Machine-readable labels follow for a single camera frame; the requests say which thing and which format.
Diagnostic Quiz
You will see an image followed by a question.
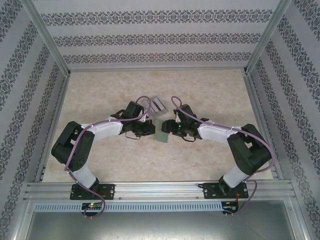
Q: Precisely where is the green card holder wallet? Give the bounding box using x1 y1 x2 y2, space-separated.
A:
152 118 171 144

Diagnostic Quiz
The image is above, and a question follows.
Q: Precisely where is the grey sheet metal panel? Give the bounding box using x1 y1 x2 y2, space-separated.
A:
14 197 308 240

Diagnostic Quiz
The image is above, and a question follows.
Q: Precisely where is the left gripper thin black cable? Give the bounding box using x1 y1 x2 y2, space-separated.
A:
124 131 141 142

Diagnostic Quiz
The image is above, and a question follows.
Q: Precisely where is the gripper thin black cable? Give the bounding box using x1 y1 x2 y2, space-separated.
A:
180 134 198 143
124 131 141 142

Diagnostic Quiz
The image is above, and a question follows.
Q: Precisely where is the right gripper thin black cable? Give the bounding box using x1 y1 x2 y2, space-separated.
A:
180 134 198 143

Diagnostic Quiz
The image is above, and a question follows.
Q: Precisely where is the long aluminium mounting rail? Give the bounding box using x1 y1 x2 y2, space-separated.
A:
23 180 293 201

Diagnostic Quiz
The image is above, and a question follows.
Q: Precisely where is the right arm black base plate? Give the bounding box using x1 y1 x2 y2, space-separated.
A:
202 181 250 200

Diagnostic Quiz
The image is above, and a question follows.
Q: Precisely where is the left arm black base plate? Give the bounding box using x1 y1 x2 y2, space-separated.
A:
69 183 116 201

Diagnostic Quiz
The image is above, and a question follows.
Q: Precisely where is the slotted grey cable duct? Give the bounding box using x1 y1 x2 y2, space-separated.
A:
33 201 225 213

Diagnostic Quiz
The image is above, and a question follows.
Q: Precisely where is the right aluminium side rail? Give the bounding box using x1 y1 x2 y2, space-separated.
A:
242 71 285 181

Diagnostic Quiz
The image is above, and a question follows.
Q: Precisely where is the aluminium side rail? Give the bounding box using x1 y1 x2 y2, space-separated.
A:
242 71 285 181
33 72 72 183

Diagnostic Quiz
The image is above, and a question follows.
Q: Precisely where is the left aluminium side rail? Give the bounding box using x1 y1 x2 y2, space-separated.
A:
33 72 72 183

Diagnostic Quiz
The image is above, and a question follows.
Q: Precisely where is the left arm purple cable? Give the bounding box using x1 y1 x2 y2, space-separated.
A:
64 95 153 220

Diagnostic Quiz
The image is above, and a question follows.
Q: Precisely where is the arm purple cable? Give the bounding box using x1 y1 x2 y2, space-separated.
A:
64 95 153 220
170 96 274 216

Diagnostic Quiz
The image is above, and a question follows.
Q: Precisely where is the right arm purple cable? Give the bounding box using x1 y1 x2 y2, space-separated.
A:
170 96 274 216

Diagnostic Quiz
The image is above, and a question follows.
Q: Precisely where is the right aluminium frame post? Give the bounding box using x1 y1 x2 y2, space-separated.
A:
243 0 293 75

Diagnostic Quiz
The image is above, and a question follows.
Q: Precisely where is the aluminium frame post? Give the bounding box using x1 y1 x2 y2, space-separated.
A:
21 0 72 76
243 0 293 75

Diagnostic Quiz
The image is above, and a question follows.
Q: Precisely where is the left aluminium frame post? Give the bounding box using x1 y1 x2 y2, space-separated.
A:
21 0 72 76

